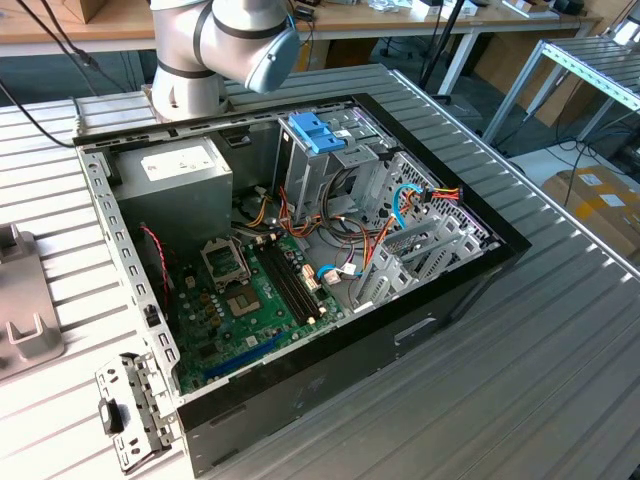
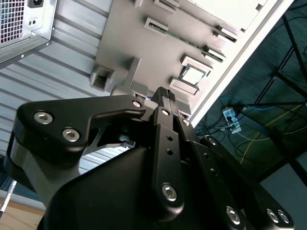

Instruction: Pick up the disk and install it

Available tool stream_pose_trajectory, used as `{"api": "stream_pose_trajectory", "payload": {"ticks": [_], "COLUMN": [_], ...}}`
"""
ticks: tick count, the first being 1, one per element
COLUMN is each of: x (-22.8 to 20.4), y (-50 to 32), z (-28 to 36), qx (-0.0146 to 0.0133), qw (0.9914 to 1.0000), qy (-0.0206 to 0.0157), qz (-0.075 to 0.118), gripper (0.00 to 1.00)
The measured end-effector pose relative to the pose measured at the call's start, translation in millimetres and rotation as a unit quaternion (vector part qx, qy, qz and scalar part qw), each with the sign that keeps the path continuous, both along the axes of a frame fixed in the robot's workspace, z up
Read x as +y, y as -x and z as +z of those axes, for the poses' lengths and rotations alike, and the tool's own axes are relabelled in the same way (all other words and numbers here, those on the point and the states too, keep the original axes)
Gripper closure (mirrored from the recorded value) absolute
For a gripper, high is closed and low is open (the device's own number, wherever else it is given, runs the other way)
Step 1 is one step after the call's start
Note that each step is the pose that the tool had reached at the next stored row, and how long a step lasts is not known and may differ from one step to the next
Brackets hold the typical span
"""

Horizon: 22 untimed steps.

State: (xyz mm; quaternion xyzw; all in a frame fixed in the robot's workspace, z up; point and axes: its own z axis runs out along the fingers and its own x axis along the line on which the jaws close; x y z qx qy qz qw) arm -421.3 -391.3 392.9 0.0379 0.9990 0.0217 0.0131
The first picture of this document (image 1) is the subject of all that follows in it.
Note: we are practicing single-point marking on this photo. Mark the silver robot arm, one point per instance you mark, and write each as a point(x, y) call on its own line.
point(175, 50)

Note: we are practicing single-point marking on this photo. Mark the grey metal disk bay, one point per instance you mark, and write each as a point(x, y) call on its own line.
point(382, 287)

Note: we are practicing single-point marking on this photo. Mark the black RAM slot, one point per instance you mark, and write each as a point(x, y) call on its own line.
point(281, 284)
point(292, 280)
point(286, 282)
point(297, 278)

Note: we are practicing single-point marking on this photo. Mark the grey metal drive cage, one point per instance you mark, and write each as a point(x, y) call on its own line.
point(310, 175)

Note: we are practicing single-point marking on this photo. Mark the thin locking lever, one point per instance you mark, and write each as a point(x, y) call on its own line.
point(243, 261)

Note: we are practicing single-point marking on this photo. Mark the CPU socket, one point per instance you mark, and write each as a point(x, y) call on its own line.
point(242, 302)

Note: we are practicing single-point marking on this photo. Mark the blue plastic drive latch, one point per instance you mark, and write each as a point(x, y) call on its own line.
point(312, 132)

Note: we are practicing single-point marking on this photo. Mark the green motherboard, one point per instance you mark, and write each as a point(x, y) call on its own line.
point(235, 330)

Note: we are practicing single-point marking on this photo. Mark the blue expansion slot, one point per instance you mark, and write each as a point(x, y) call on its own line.
point(240, 358)

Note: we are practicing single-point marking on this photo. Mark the open black PC case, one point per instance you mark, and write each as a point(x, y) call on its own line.
point(350, 380)

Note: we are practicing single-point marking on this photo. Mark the grey power supply unit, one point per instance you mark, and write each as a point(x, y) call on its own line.
point(175, 200)

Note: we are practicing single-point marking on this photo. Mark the brown cardboard panel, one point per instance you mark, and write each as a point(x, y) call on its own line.
point(500, 55)

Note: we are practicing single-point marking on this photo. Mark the cardboard box yellow tape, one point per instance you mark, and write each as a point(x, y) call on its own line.
point(590, 200)

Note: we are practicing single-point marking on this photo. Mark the wooden desk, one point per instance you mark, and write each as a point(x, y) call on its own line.
point(120, 25)

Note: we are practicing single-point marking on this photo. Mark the grey parts rack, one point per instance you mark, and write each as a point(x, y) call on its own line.
point(25, 300)

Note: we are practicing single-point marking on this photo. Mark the metal slat rack table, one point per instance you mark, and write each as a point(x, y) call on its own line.
point(590, 62)

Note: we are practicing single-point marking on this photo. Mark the small cardboard box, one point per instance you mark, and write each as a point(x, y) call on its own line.
point(92, 9)

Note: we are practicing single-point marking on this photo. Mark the metal card retention bracket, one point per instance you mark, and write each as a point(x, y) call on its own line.
point(150, 415)

